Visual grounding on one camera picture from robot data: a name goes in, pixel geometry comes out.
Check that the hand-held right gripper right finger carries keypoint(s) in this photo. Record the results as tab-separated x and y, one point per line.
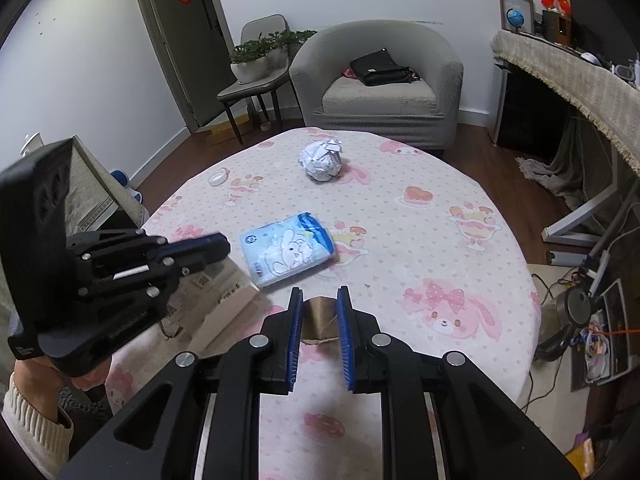
345	340

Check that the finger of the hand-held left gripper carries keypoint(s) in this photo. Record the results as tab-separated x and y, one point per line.
125	285
200	247

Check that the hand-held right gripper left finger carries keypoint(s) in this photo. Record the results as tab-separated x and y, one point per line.
295	340

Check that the brown cardboard tube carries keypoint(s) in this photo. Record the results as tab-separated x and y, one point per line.
320	320

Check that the labelled white box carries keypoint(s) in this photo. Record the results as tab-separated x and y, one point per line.
225	295

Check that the small clear lid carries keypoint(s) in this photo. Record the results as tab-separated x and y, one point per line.
217	178

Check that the blue tissue packet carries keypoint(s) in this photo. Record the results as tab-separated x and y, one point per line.
287	250

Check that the small paper ball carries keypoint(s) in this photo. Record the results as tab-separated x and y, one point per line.
321	160

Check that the person's left hand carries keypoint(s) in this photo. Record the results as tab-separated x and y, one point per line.
35	377

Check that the white electric kettle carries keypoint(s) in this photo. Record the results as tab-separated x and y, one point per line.
31	144

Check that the blue and white dispenser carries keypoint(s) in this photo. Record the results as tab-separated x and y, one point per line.
122	180

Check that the pink printed tablecloth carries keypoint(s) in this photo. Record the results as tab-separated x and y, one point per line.
400	240

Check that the flat cardboard piece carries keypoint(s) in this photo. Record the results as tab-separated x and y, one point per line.
232	127

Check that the grey dining chair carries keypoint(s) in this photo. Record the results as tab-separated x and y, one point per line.
260	87

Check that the large white potted plant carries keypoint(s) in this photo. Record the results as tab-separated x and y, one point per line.
249	67

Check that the grey door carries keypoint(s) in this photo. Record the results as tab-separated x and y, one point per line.
180	50

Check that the small white potted plant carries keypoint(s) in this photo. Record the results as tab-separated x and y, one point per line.
280	55

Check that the pink cloth item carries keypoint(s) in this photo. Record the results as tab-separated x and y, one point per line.
348	73

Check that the grey armchair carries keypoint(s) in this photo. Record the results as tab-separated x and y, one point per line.
380	105

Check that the steel kettle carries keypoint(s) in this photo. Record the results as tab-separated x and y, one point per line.
575	310

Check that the black bag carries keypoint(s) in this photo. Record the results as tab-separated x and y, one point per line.
380	67

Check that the white power strip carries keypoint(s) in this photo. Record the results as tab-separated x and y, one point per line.
600	270

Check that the white desk leg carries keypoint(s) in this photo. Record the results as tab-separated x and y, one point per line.
585	215

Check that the grey cloth heap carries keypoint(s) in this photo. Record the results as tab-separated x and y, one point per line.
570	170

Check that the black cabinet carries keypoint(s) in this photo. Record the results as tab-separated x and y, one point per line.
530	105

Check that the sideboard with lace cloth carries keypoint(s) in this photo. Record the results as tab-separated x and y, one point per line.
575	80

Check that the small blue globe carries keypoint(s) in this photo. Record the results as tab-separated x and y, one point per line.
515	17

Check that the wooden speaker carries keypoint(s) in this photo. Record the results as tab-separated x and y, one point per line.
556	27

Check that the small red flags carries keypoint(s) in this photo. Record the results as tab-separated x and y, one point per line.
556	2

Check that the black monitor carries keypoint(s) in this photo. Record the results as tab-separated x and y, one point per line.
595	25

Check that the grey picture frame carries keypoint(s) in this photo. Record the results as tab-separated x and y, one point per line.
525	2

